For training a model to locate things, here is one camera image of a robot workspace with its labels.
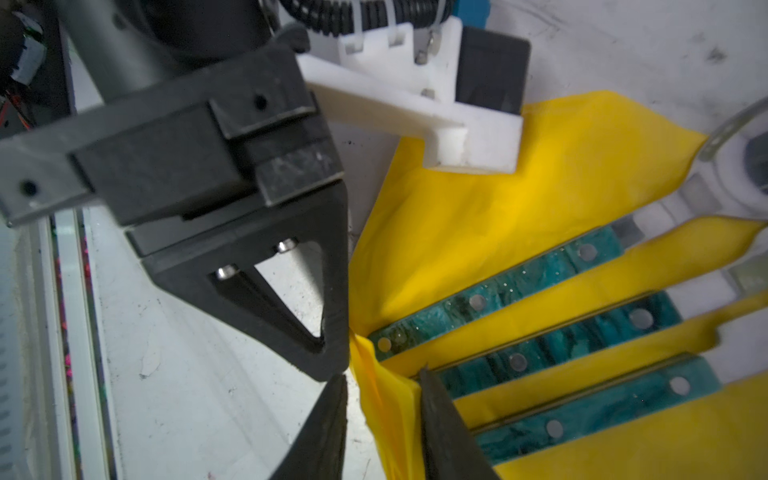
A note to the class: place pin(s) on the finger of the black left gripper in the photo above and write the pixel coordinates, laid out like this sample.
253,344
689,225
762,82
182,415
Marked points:
210,263

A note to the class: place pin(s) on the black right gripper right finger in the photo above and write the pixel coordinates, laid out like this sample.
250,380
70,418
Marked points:
449,451

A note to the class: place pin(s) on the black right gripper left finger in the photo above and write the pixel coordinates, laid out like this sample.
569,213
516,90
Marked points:
319,449

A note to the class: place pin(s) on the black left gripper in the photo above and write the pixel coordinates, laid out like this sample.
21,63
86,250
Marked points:
168,160

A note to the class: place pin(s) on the knife with green handle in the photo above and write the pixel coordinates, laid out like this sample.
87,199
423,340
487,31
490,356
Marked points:
741,353

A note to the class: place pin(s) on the fork with green handle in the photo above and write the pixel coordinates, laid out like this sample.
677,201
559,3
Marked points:
629,321

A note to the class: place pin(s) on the spoon with green handle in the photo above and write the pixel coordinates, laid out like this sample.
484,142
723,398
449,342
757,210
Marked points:
727,178

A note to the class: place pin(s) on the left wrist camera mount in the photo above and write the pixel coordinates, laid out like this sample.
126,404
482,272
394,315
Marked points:
463,98

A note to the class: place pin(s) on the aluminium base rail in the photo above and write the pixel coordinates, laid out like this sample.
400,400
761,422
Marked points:
55,405

